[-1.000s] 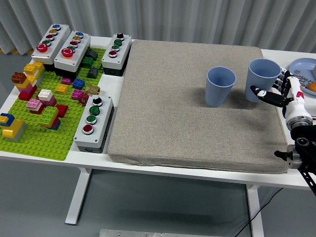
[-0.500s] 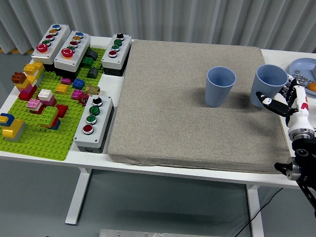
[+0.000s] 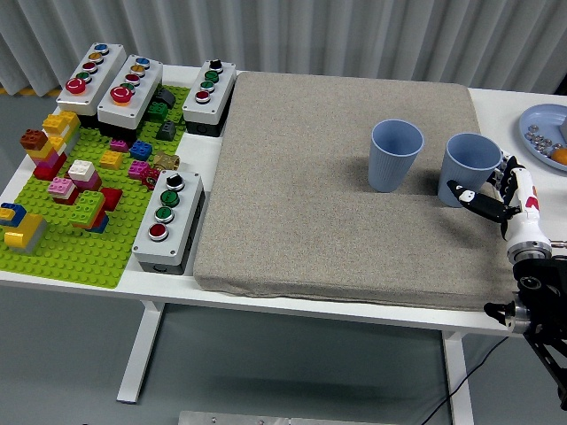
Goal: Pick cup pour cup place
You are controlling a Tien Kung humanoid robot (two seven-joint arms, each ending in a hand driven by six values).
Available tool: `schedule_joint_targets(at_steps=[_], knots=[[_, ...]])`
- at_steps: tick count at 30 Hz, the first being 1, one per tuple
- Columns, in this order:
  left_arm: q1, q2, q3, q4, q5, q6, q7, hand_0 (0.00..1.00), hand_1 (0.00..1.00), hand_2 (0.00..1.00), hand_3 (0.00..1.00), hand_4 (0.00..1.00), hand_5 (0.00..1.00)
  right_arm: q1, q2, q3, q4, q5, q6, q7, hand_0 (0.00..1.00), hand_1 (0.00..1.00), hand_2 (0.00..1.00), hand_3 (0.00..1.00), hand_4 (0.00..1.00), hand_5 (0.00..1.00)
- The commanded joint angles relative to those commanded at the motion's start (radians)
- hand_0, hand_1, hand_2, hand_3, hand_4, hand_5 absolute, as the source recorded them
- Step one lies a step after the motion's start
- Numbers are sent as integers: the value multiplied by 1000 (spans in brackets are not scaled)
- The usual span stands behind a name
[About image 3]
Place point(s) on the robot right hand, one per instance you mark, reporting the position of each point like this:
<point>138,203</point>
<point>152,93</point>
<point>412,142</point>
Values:
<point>525,221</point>

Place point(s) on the blue ribbed cup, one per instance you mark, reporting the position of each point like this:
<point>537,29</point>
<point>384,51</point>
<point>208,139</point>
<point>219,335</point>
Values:
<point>390,172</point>
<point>460,177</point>

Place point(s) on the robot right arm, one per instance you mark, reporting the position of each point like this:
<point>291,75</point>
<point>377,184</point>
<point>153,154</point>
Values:
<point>545,301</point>

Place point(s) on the orange fruit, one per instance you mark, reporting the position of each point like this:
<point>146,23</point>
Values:
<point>560,156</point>

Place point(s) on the blue plate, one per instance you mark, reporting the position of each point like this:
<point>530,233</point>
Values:
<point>542,116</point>

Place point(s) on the white table leg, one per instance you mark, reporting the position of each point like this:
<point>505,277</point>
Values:
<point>458,380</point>
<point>142,350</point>

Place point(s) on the grey-brown fabric mat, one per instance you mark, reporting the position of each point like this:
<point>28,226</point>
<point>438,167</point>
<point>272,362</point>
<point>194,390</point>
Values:
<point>310,199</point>

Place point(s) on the four-button control box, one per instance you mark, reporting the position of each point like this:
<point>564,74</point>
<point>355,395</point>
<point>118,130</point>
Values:
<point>219,95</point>
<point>186,212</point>

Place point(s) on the dark grey sloped brick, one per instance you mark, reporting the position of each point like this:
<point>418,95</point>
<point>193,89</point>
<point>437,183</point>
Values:
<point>166,98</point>

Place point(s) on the white pleated curtain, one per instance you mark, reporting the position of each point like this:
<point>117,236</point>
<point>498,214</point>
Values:
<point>199,26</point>

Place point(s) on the dark green brick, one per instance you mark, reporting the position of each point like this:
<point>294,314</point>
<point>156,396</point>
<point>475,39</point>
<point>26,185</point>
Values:
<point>157,111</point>

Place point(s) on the five-button control box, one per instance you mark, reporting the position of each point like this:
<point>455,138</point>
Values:
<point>142,95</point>
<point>99,84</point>

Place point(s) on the small magenta brick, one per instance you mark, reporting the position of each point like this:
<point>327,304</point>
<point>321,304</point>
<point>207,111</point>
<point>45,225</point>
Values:
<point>118,145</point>

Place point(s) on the green orange blue brick stack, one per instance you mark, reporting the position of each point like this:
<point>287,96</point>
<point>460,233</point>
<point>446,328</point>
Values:
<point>86,206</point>

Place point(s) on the white pink brick stack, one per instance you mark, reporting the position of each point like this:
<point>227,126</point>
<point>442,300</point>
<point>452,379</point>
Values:
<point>82,170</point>

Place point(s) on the green studded baseplate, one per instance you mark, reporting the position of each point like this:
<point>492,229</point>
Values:
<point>66,261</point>

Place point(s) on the pink red brick stack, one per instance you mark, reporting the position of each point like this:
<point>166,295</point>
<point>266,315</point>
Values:
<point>59,186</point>

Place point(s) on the yellow white grey brick stack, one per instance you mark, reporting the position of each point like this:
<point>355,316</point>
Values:
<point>59,121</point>

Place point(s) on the brown yellow red brick stack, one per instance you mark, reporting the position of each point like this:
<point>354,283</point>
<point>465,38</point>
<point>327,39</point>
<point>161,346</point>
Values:
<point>44,159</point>

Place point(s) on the blue yellow grey brick stack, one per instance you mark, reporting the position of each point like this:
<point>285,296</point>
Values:
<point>26,226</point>

